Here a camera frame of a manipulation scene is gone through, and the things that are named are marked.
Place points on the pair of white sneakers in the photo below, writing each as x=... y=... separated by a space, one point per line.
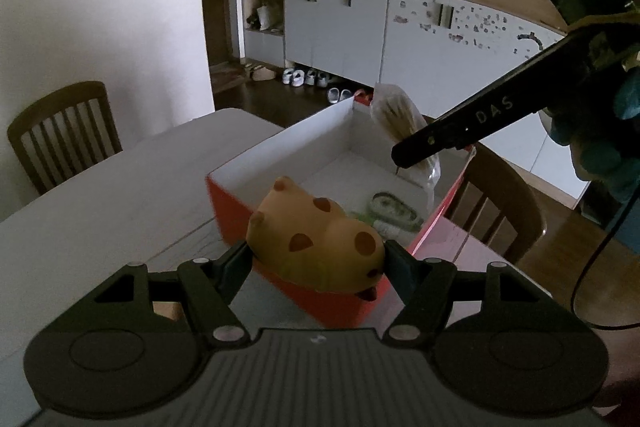
x=294 y=77
x=317 y=79

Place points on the pair of brown sandals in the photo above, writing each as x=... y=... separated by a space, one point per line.
x=260 y=73

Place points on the white wall cabinet unit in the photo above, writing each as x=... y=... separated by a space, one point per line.
x=340 y=27

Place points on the white cloth bag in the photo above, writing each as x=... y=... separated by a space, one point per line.
x=270 y=17

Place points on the spotted orange cat toy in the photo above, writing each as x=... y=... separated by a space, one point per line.
x=310 y=242

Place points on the red cardboard box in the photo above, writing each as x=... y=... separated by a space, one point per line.
x=325 y=157

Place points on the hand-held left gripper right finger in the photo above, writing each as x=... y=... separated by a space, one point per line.
x=400 y=269

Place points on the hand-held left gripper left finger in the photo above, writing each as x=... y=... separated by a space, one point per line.
x=235 y=269

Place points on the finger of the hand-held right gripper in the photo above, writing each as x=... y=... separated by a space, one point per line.
x=490 y=114

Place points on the bagged sliced bread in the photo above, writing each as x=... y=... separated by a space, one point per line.
x=397 y=117

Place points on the green correction tape dispenser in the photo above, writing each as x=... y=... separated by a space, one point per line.
x=395 y=209

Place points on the pair of white slippers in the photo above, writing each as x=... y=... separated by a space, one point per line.
x=340 y=96

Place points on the dark wooden chair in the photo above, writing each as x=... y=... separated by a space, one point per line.
x=60 y=132
x=505 y=197

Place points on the person's right hand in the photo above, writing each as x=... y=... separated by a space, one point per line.
x=600 y=147

